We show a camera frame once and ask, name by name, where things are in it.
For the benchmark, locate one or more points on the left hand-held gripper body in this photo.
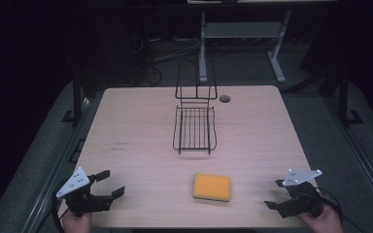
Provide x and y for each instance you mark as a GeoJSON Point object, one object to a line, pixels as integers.
{"type": "Point", "coordinates": [74, 181]}

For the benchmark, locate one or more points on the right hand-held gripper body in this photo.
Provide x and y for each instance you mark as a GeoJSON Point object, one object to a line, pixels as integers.
{"type": "Point", "coordinates": [301, 177]}

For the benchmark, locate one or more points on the yellow sponge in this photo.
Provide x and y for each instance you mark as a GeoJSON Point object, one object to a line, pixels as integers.
{"type": "Point", "coordinates": [211, 187]}

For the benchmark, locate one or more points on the person's left hand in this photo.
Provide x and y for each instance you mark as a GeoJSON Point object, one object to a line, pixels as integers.
{"type": "Point", "coordinates": [76, 222]}

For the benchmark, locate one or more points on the person's right hand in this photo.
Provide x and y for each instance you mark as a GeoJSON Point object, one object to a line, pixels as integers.
{"type": "Point", "coordinates": [324, 222]}

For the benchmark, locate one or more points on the grey metal stand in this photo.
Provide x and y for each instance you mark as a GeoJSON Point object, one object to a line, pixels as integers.
{"type": "Point", "coordinates": [239, 29]}

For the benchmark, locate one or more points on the aluminium floor rail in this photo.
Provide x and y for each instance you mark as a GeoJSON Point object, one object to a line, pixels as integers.
{"type": "Point", "coordinates": [362, 158]}
{"type": "Point", "coordinates": [55, 173]}

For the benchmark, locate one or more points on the black metal post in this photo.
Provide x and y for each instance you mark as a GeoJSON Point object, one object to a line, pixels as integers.
{"type": "Point", "coordinates": [344, 97]}
{"type": "Point", "coordinates": [76, 100]}

